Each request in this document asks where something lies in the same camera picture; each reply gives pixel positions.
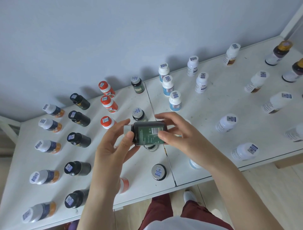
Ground person's left hand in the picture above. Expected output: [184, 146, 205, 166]
[91, 119, 142, 190]

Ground person's right hand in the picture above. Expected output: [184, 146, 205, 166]
[154, 112, 224, 170]

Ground dark green bottle silver cap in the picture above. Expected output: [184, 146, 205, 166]
[151, 164, 167, 181]
[132, 108, 148, 122]
[131, 76, 145, 94]
[124, 121, 168, 146]

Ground person's right forearm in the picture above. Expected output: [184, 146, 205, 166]
[205, 152, 285, 230]

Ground person's left forearm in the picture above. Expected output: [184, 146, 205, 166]
[77, 181, 117, 230]

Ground black bottle black cap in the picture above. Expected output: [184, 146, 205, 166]
[67, 132, 91, 148]
[64, 189, 90, 209]
[68, 110, 91, 127]
[70, 93, 90, 110]
[64, 161, 91, 176]

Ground white bottle navy label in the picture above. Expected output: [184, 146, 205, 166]
[187, 56, 199, 77]
[195, 72, 209, 93]
[215, 113, 238, 133]
[231, 143, 259, 161]

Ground white shoe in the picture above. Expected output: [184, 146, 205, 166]
[183, 191, 198, 204]

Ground maroon trousers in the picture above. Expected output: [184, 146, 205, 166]
[140, 194, 235, 230]

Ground blue orange bottle white cap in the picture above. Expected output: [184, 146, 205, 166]
[29, 170, 60, 185]
[38, 118, 62, 133]
[43, 103, 65, 118]
[22, 201, 57, 224]
[35, 140, 62, 154]

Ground white shirt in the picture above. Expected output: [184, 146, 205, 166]
[144, 216, 229, 230]

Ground white bottle brown label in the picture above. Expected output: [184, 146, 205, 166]
[244, 71, 270, 93]
[223, 43, 241, 66]
[262, 92, 293, 114]
[285, 123, 303, 142]

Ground dark glass bottle gold cap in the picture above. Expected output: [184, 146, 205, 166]
[265, 40, 293, 66]
[282, 58, 303, 83]

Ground white cross-braced frame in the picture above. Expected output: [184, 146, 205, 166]
[0, 115, 21, 144]

